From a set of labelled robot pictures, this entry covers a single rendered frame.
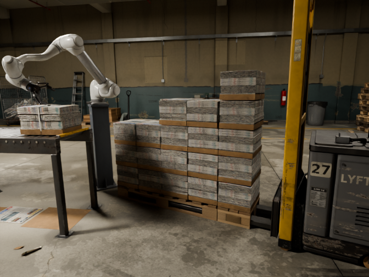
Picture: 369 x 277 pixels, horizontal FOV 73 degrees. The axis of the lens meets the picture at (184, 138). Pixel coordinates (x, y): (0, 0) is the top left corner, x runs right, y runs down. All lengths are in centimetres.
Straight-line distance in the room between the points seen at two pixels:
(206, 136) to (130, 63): 771
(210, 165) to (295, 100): 89
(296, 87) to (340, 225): 94
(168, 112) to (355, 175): 148
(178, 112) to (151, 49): 732
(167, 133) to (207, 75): 684
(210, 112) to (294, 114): 69
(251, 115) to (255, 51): 725
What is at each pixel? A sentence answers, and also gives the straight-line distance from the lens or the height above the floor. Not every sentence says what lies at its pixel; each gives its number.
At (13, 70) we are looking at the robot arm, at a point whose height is 132.
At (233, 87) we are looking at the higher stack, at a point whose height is 117.
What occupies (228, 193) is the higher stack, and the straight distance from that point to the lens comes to 222.
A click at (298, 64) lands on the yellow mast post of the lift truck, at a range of 177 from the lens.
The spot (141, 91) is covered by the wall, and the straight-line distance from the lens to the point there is 948.
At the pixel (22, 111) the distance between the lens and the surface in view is 241.
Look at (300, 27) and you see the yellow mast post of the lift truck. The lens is 180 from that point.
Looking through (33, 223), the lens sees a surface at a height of 0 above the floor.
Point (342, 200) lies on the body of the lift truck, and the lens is 194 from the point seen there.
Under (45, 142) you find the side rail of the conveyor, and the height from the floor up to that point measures 77.
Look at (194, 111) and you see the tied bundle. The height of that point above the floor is 97.
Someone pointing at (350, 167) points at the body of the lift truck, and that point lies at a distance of 187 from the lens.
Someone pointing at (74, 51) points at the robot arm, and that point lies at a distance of 268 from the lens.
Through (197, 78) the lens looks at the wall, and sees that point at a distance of 908.
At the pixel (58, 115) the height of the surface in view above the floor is 97.
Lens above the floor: 114
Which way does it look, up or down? 11 degrees down
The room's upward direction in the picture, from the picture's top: 1 degrees counter-clockwise
